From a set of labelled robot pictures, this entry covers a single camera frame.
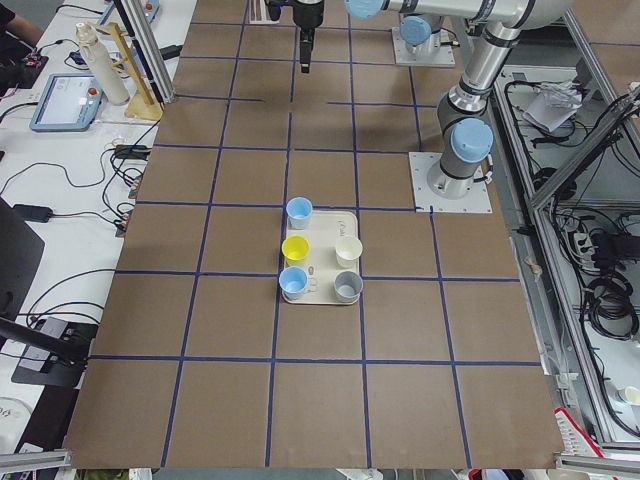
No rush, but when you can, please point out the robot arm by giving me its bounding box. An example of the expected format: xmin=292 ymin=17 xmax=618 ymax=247
xmin=266 ymin=1 xmax=455 ymax=73
xmin=345 ymin=0 xmax=572 ymax=200

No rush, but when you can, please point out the cream white plastic cup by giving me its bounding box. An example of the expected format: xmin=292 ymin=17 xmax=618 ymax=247
xmin=334 ymin=236 xmax=363 ymax=268

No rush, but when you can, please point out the yellow plastic cup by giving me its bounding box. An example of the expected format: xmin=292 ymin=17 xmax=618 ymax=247
xmin=281 ymin=235 xmax=310 ymax=267

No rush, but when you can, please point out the teach pendant tablet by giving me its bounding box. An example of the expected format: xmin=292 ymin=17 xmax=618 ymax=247
xmin=29 ymin=74 xmax=103 ymax=132

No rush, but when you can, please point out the wooden stand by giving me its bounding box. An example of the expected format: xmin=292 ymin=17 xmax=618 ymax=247
xmin=94 ymin=22 xmax=163 ymax=121

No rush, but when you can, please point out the aluminium frame post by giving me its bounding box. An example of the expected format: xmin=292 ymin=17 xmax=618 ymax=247
xmin=114 ymin=0 xmax=176 ymax=104

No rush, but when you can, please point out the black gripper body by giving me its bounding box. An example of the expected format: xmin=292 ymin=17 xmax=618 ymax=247
xmin=292 ymin=0 xmax=325 ymax=29

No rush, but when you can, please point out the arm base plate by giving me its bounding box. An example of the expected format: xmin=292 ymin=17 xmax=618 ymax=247
xmin=408 ymin=152 xmax=493 ymax=214
xmin=391 ymin=27 xmax=455 ymax=68

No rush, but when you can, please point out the black power adapter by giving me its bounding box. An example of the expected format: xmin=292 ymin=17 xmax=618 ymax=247
xmin=12 ymin=204 xmax=54 ymax=223

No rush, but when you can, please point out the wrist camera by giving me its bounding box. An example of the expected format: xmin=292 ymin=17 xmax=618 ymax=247
xmin=264 ymin=0 xmax=288 ymax=22

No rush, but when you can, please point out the crumpled white paper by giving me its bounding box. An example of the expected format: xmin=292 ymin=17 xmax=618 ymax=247
xmin=523 ymin=81 xmax=583 ymax=133

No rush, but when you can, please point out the grey plastic cup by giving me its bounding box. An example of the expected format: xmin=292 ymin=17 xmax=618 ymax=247
xmin=334 ymin=271 xmax=364 ymax=304

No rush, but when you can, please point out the beige water bottle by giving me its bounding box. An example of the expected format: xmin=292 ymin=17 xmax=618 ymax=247
xmin=75 ymin=22 xmax=130 ymax=106

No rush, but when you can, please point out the light blue cup far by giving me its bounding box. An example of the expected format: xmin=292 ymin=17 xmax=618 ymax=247
xmin=278 ymin=266 xmax=309 ymax=301

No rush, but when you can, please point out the cream rabbit tray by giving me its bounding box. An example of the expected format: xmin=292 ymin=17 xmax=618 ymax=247
xmin=280 ymin=210 xmax=361 ymax=305

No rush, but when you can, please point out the light blue cup near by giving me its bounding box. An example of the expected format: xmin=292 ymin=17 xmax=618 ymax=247
xmin=286 ymin=197 xmax=313 ymax=230

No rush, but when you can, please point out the black monitor stand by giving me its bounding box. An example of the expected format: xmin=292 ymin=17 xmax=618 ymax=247
xmin=1 ymin=202 xmax=98 ymax=388

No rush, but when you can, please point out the light blue cup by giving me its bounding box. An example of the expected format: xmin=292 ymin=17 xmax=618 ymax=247
xmin=286 ymin=197 xmax=313 ymax=230
xmin=278 ymin=266 xmax=309 ymax=301

